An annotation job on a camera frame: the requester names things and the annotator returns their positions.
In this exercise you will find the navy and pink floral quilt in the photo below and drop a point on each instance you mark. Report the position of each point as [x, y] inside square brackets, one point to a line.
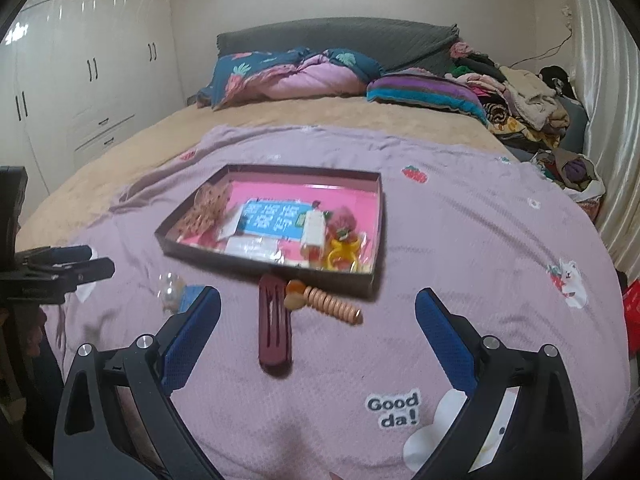
[300, 77]

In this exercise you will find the grey padded headboard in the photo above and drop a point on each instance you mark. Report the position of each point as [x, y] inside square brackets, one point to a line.
[325, 35]

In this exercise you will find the purple printed blanket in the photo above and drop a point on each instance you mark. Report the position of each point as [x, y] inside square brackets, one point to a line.
[475, 240]

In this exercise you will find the dark brown box tray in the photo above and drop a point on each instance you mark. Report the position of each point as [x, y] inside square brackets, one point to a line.
[350, 192]

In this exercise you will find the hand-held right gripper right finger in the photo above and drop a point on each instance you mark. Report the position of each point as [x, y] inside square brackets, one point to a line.
[445, 340]

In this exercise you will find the bag of clothes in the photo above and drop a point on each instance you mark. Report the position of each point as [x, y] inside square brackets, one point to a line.
[575, 172]

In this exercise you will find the cream hair claw clip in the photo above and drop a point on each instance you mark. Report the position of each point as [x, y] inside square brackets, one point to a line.
[314, 232]

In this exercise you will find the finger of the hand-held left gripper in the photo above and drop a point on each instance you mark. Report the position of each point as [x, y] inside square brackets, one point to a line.
[65, 252]
[95, 270]

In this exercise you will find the amber hair clip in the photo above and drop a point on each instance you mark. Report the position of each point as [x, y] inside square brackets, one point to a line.
[295, 292]

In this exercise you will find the white plastic packet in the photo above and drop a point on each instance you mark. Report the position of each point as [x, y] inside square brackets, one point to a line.
[250, 248]

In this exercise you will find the beige bed sheet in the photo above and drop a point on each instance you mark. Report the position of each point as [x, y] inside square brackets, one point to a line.
[150, 150]

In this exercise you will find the white wardrobe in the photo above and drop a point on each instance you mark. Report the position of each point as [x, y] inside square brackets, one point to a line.
[100, 35]

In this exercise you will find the shiny cream curtain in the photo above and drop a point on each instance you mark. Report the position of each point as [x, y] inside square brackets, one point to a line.
[615, 110]

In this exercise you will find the striped pillow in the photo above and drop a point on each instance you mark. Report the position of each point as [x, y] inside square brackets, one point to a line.
[420, 90]

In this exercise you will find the red hair accessory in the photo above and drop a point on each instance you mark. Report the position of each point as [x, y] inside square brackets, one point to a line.
[342, 220]

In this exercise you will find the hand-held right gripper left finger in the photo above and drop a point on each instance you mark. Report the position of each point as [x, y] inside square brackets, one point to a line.
[192, 340]

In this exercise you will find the pile of clothes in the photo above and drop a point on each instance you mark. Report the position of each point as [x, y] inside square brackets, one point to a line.
[525, 90]

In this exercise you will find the beige dotted scrunchie packet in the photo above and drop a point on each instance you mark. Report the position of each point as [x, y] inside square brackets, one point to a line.
[202, 210]

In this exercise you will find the clear bead packet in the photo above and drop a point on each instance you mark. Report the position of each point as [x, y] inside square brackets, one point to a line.
[171, 290]

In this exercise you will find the maroon hair clip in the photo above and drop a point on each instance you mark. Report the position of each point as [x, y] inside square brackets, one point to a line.
[275, 330]

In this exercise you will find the red bag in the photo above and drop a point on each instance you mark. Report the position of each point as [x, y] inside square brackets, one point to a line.
[634, 315]

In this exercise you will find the yellow rings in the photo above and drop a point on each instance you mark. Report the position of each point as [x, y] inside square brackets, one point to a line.
[342, 257]

